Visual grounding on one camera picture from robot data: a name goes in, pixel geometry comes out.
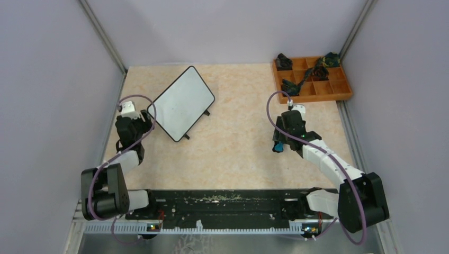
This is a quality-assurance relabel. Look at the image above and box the blue black whiteboard eraser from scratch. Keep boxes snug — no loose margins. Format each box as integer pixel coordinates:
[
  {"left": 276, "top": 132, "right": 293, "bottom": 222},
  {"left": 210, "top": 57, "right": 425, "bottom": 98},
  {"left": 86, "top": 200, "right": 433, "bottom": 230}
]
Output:
[{"left": 272, "top": 141, "right": 284, "bottom": 153}]

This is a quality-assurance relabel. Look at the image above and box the white whiteboard black frame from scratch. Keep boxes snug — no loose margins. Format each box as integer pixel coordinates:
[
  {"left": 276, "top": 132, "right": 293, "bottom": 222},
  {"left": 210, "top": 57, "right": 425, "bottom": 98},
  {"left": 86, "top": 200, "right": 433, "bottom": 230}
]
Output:
[{"left": 147, "top": 66, "right": 215, "bottom": 142}]

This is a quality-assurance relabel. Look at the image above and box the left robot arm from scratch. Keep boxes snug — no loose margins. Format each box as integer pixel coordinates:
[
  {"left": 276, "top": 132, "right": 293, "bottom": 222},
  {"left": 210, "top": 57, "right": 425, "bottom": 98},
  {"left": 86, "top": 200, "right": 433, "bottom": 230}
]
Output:
[{"left": 80, "top": 110, "right": 159, "bottom": 221}]

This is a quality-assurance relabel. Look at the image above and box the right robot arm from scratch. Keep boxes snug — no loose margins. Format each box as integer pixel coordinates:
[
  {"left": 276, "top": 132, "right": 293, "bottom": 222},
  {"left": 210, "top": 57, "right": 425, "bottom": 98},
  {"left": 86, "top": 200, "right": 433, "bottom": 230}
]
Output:
[{"left": 273, "top": 110, "right": 390, "bottom": 233}]

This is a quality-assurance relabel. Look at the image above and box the dark cloth strip lower left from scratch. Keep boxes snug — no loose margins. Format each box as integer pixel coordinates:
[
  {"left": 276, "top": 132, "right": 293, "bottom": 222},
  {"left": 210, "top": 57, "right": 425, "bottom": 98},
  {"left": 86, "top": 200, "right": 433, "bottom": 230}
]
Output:
[{"left": 281, "top": 68, "right": 313, "bottom": 96}]

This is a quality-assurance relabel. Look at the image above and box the orange compartment tray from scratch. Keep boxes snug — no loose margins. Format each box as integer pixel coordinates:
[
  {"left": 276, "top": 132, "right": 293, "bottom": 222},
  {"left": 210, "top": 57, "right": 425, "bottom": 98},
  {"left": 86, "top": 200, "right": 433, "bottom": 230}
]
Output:
[{"left": 272, "top": 57, "right": 353, "bottom": 103}]

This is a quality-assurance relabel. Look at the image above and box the dark rolled cloth centre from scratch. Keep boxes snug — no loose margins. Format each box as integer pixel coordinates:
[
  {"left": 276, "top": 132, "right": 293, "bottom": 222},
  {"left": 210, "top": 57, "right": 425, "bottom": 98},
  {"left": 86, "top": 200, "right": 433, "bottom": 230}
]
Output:
[{"left": 312, "top": 66, "right": 329, "bottom": 81}]

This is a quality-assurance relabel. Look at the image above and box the dark crumpled cloth top left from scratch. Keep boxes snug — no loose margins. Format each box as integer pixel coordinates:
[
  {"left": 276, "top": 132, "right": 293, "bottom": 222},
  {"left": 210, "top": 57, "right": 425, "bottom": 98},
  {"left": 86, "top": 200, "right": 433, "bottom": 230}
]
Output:
[{"left": 275, "top": 53, "right": 293, "bottom": 71}]

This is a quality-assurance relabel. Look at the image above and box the dark cloth top right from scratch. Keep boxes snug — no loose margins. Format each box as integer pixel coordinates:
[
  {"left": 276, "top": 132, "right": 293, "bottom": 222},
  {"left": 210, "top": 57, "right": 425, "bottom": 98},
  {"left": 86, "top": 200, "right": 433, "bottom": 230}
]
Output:
[{"left": 322, "top": 52, "right": 340, "bottom": 68}]

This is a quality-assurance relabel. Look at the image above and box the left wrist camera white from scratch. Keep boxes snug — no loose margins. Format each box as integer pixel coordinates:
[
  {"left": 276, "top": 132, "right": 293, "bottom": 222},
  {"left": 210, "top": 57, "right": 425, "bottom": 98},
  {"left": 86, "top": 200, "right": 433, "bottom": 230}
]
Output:
[{"left": 119, "top": 101, "right": 140, "bottom": 120}]

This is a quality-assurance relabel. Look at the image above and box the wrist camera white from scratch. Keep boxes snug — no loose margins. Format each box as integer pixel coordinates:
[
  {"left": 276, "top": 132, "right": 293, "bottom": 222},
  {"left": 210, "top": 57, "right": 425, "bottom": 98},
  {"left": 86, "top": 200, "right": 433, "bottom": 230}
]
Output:
[
  {"left": 119, "top": 101, "right": 140, "bottom": 120},
  {"left": 287, "top": 99, "right": 306, "bottom": 115}
]

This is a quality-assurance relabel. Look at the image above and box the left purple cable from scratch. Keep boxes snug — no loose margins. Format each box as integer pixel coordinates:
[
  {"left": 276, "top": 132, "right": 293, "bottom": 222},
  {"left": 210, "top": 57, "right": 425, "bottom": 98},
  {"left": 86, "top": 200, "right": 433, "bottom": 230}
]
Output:
[{"left": 87, "top": 94, "right": 157, "bottom": 245}]

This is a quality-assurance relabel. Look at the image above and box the purple cable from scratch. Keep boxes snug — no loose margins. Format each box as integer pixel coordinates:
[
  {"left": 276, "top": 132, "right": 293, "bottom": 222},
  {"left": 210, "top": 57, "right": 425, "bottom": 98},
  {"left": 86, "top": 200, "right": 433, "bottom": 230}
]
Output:
[
  {"left": 266, "top": 91, "right": 369, "bottom": 246},
  {"left": 87, "top": 94, "right": 157, "bottom": 245}
]

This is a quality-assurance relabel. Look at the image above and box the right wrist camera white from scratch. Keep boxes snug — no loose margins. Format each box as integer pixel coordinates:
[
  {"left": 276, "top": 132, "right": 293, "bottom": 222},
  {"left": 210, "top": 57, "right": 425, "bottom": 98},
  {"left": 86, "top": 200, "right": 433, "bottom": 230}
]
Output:
[{"left": 287, "top": 99, "right": 306, "bottom": 115}]

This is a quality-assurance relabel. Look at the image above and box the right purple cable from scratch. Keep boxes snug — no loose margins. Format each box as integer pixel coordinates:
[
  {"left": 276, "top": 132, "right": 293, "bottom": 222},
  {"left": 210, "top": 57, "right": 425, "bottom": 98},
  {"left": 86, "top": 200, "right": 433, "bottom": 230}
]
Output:
[{"left": 266, "top": 91, "right": 369, "bottom": 246}]

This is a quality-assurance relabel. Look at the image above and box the white cable duct strip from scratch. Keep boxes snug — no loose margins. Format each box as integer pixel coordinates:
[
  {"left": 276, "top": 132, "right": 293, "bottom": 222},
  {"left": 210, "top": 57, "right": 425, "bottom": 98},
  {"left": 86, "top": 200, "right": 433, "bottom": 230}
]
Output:
[{"left": 84, "top": 220, "right": 318, "bottom": 235}]

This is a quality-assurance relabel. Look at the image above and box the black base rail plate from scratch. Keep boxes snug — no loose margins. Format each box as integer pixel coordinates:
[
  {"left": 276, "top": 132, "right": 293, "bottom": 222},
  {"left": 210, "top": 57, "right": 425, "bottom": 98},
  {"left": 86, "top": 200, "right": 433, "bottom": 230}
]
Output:
[{"left": 125, "top": 189, "right": 318, "bottom": 230}]

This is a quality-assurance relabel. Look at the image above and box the aluminium frame post left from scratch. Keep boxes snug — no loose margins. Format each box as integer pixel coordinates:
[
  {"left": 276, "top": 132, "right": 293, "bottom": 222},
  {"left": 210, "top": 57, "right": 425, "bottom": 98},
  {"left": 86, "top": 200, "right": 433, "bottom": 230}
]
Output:
[{"left": 77, "top": 0, "right": 128, "bottom": 76}]

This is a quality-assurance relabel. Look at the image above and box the aluminium frame post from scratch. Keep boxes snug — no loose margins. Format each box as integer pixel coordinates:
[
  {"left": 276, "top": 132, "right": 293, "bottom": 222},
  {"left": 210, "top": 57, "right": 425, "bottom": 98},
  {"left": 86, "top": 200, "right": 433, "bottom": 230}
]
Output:
[
  {"left": 77, "top": 0, "right": 128, "bottom": 76},
  {"left": 339, "top": 0, "right": 378, "bottom": 61}
]

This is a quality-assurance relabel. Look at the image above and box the aluminium frame post right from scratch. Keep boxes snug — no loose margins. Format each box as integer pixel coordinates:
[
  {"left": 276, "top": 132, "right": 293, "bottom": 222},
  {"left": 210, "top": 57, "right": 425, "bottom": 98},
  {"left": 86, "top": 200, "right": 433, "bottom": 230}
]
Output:
[{"left": 339, "top": 0, "right": 378, "bottom": 61}]

